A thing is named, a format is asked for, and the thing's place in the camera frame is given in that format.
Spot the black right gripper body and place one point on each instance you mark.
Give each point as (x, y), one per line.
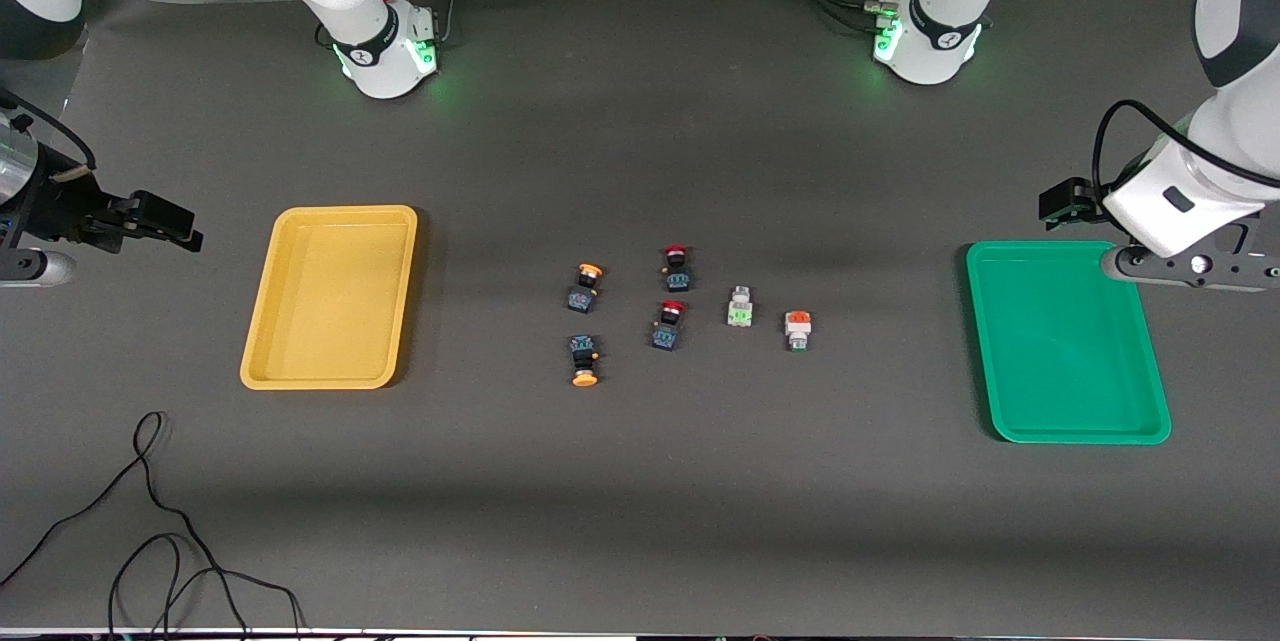
(62, 204)

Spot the green pushbutton with orange base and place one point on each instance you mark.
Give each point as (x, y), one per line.
(797, 329)

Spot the orange push button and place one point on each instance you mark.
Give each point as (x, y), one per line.
(584, 356)
(585, 291)

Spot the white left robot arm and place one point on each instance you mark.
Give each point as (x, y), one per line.
(940, 41)

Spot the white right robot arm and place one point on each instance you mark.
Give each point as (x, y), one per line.
(370, 31)

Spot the green plastic tray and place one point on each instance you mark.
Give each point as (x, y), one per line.
(1060, 351)

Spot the yellow plastic tray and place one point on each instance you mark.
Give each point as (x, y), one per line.
(330, 321)

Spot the red mushroom pushbutton switch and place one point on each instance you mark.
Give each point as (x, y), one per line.
(677, 271)
(668, 326)

